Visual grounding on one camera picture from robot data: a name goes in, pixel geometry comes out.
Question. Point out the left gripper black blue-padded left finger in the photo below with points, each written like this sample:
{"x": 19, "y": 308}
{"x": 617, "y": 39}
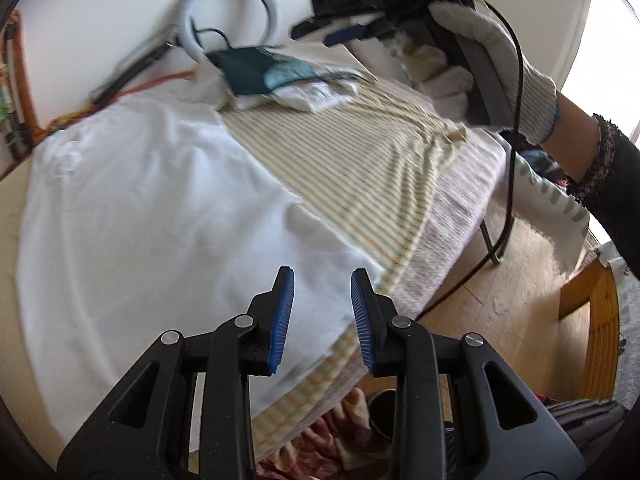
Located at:
{"x": 182, "y": 411}

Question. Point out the black ring light tripod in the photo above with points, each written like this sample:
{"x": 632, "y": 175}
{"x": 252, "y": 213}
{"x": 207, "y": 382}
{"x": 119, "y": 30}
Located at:
{"x": 134, "y": 69}

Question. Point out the green white striped pillow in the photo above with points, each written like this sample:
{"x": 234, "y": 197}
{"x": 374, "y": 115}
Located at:
{"x": 558, "y": 217}

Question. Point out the right forearm in black sleeve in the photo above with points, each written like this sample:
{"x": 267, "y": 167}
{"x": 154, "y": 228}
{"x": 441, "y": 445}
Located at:
{"x": 603, "y": 167}

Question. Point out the yellow striped bed sheet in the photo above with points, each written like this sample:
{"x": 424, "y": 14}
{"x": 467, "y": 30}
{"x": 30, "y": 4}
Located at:
{"x": 367, "y": 169}

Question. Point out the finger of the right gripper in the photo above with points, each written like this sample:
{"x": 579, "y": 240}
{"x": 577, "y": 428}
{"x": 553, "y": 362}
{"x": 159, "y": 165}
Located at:
{"x": 341, "y": 36}
{"x": 318, "y": 28}

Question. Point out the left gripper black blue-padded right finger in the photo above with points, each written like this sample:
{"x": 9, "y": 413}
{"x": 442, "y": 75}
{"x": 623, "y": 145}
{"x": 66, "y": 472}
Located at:
{"x": 461, "y": 412}

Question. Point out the right hand in white glove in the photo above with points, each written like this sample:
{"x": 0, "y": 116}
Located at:
{"x": 528, "y": 92}

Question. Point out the dark green teal garment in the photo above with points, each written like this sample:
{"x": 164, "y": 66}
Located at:
{"x": 256, "y": 71}

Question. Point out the white t-shirt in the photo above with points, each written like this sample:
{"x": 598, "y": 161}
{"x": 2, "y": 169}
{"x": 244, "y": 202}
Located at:
{"x": 147, "y": 217}

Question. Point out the white ring light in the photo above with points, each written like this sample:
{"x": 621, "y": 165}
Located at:
{"x": 208, "y": 24}

